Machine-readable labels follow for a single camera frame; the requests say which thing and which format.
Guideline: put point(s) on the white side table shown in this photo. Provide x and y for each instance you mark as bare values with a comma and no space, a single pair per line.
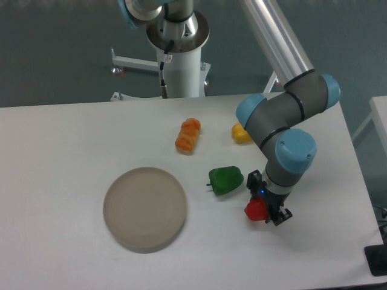
376,119

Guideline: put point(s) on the orange croissant bread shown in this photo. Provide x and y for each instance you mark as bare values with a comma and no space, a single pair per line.
188,135

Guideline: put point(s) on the red bell pepper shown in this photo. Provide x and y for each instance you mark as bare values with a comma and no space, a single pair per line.
256,210

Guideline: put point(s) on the beige round plate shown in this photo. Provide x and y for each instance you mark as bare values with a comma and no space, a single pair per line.
145,209

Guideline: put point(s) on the green bell pepper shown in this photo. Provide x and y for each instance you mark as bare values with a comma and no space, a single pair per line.
223,180

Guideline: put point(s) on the yellow bell pepper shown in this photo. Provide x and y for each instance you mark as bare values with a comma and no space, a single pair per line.
239,134

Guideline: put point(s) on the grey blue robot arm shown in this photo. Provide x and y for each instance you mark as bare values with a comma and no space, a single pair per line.
272,123

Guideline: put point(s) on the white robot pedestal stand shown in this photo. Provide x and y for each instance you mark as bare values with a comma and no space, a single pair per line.
177,32

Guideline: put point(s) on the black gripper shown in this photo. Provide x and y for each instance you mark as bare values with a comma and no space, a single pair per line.
273,201

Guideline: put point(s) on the black device at table edge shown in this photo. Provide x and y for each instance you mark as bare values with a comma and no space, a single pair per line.
376,259

